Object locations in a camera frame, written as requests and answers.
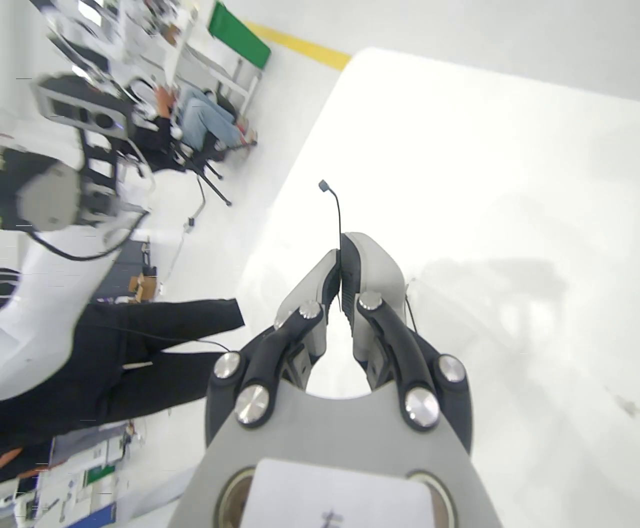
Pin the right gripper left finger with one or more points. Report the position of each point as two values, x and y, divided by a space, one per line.
300 320

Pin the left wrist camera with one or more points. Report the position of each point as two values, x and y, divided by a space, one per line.
75 107

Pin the person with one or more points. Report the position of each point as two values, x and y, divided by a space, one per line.
202 120
130 360

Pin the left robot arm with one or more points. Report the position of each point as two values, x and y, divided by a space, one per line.
55 300

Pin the black office chair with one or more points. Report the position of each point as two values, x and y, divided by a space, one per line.
207 172

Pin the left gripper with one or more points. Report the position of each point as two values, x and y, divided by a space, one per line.
47 197

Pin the thin black zip tie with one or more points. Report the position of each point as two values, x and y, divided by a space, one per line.
338 210

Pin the green partition panel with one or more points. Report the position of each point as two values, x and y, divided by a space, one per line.
239 35

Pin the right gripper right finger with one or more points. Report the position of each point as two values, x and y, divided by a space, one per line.
385 280

